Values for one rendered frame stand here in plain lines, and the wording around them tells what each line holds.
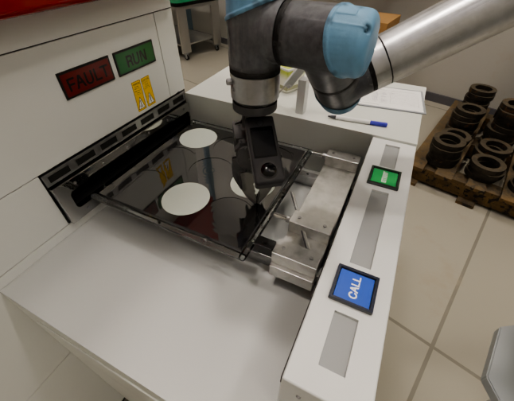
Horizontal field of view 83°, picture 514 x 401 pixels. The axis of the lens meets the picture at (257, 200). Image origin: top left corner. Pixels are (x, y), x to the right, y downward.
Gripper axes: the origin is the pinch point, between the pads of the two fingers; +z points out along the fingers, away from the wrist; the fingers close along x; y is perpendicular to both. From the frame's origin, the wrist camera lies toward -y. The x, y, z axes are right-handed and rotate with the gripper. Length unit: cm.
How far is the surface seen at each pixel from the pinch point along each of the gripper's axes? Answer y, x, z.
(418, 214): 68, -113, 91
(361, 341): -30.4, -7.6, -4.4
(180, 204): 2.7, 15.4, 1.5
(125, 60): 28.2, 24.4, -18.8
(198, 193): 5.5, 11.7, 1.4
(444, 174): 87, -136, 77
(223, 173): 11.7, 5.9, 1.6
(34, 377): -13, 54, 36
